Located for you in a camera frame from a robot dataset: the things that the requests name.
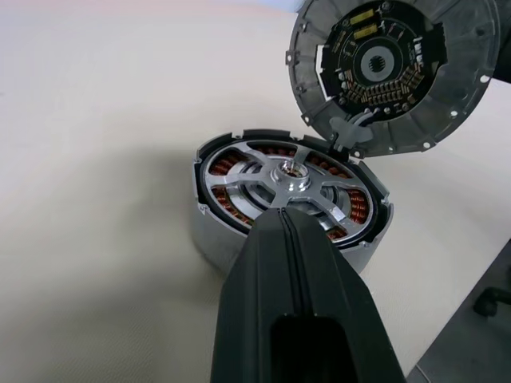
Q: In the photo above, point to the black chair base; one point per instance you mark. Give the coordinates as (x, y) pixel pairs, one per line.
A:
(491, 302)

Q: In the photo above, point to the silver spoked motor rotor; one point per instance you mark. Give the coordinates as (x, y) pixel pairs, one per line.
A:
(289, 185)

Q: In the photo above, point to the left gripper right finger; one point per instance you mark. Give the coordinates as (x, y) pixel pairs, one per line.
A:
(339, 319)

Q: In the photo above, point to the grey motor cover with circuit board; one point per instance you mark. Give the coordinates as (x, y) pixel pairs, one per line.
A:
(439, 111)

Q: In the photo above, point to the motor stator with copper windings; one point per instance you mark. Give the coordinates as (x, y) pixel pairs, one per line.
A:
(207, 231)

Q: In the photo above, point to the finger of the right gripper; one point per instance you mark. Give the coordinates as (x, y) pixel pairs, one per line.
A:
(505, 40)

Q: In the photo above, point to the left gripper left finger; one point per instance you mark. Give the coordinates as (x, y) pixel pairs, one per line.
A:
(255, 319)

